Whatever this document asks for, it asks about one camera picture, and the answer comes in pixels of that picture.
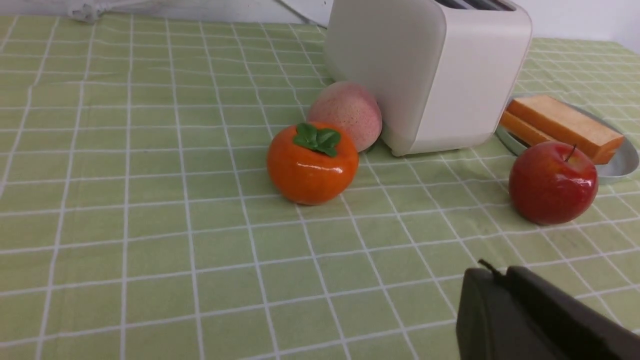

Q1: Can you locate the pink peach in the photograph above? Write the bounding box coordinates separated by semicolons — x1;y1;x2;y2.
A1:
306;80;383;153

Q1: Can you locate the white two-slot toaster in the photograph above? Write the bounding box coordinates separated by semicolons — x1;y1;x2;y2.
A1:
324;0;533;157

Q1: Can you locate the orange persimmon with green leaf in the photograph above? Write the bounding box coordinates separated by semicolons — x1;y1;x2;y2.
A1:
266;121;360;206

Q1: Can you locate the light blue round plate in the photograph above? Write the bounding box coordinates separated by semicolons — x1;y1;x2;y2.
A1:
496;100;639;183

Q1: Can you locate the red apple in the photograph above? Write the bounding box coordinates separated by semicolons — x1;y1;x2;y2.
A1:
508;141;599;226

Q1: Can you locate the toast slice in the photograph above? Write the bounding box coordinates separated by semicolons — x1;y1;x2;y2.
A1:
499;95;625;166

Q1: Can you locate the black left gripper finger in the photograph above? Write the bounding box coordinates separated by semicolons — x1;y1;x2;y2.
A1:
455;259;640;360

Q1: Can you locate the white power cord with plug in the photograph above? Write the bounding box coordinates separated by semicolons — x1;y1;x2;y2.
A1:
67;0;331;27

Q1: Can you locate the green checkered tablecloth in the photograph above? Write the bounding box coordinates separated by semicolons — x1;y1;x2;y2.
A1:
0;14;639;360

